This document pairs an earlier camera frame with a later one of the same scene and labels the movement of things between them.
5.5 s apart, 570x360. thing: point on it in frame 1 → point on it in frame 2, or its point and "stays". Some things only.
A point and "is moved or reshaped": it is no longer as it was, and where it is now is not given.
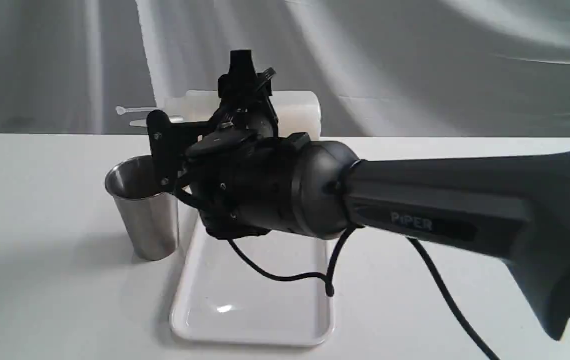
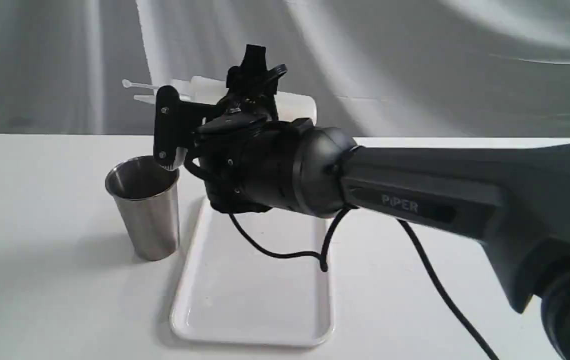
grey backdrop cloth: [398, 68] stays
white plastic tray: [222, 299] stays
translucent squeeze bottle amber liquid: [297, 112] is moved or reshaped
